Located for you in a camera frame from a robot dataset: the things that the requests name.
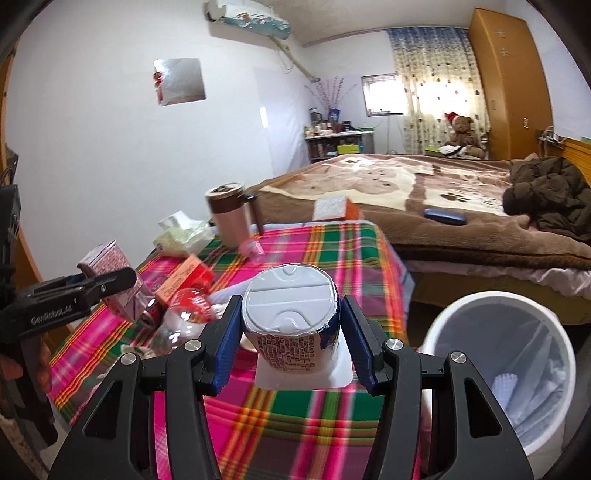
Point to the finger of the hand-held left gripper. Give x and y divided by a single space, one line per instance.
78 278
113 281

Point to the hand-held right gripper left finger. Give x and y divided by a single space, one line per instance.
226 341

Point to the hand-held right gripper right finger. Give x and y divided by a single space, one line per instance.
355 337

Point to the pink brown drink carton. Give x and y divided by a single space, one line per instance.
111 258

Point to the clear plastic bottle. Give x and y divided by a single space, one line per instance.
184 318

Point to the red drink can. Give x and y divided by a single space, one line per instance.
150 314

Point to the white yogurt cup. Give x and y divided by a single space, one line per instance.
286 304

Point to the red cardboard box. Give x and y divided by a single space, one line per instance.
184 277

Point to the white plastic bin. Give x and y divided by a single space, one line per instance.
489 332

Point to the person's left hand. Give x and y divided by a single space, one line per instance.
42 369

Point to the wooden cabinet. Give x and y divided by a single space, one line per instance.
28 258

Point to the green white tissue pack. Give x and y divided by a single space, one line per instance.
180 237

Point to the small pink transparent cup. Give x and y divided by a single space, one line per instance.
251 249

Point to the pink green plaid tablecloth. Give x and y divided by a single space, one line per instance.
295 424

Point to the pink brown travel mug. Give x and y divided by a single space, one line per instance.
228 217

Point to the orange white tissue box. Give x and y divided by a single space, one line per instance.
330 208

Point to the blue glasses case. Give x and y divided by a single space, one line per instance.
445 216

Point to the bed with brown blanket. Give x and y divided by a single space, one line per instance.
369 184

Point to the green box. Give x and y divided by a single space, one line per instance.
348 149

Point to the white shelf unit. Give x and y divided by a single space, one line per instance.
339 138

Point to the cluster of bottles and jars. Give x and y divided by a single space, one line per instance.
323 125

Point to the brown teddy bear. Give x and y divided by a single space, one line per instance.
464 134

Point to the window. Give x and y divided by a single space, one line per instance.
381 94

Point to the dark brown jacket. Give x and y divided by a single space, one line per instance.
549 189

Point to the decorative branches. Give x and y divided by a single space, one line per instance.
328 94

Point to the patterned curtain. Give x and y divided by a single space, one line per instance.
425 69

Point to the air conditioner pipe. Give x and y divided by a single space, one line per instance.
295 62

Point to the wooden headboard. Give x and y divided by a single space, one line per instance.
579 152

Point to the wooden wardrobe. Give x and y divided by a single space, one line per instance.
508 83

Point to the silver wall poster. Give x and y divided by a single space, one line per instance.
180 81

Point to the wall air conditioner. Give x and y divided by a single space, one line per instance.
249 18

